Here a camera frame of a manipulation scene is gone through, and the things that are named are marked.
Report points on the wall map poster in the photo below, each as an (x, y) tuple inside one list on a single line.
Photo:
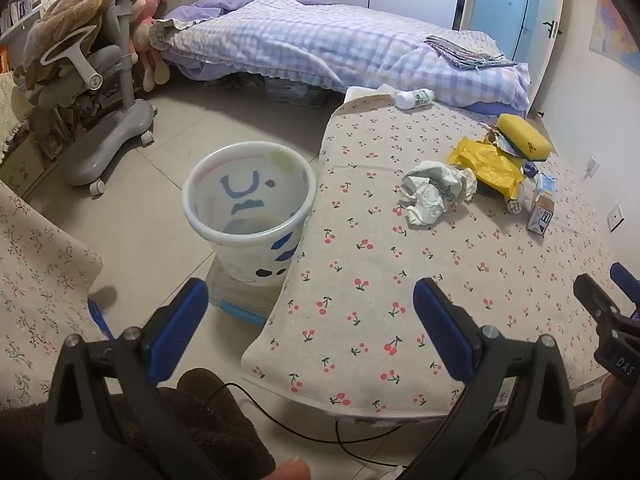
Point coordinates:
[(617, 30)]

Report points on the white bin with blue print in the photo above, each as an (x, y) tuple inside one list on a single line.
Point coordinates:
[(250, 210)]

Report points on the small brown carton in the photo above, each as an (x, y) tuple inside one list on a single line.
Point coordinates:
[(541, 216)]

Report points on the folded grey striped cloth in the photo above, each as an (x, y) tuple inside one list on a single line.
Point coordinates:
[(467, 51)]

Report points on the blue pen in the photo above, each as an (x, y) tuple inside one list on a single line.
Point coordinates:
[(100, 317)]

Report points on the cherry print tablecloth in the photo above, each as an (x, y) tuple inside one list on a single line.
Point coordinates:
[(400, 285)]

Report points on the torn foil wrapper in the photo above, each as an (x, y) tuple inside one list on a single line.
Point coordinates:
[(502, 144)]

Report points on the clear storage box under bed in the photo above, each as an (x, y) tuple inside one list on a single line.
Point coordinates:
[(292, 91)]

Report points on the brown fuzzy slipper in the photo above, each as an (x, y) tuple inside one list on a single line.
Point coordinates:
[(215, 430)]

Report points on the floral beige cloth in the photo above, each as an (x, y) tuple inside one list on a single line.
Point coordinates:
[(35, 280)]

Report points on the purple plaid duvet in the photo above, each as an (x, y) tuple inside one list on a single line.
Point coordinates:
[(320, 40)]

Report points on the white paper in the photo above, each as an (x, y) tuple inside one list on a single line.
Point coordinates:
[(435, 190)]

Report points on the grey wheeled chair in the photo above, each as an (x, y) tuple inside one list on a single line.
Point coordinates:
[(107, 125)]

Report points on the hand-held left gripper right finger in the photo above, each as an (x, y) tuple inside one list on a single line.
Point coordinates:
[(444, 332)]

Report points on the yellow plastic wrapper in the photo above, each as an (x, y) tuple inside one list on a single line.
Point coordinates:
[(487, 167)]

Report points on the white door with blue glass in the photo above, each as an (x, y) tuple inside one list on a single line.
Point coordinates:
[(510, 15)]

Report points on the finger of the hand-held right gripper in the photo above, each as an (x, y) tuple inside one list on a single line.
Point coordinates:
[(626, 280), (595, 297)]

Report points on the pink plush toy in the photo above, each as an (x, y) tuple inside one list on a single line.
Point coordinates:
[(150, 35)]

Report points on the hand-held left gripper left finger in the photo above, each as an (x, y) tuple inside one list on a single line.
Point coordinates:
[(179, 327)]

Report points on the brown fuzzy blanket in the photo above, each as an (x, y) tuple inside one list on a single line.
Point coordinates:
[(75, 5)]

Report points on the white bookshelf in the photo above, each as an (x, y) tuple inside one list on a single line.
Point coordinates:
[(20, 0)]

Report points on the clear box with blue label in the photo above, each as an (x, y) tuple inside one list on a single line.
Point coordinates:
[(235, 297)]

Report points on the white plastic bottle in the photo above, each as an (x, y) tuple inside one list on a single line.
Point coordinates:
[(415, 98)]

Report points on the white wall socket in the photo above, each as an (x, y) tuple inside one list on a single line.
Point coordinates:
[(592, 167), (615, 217)]

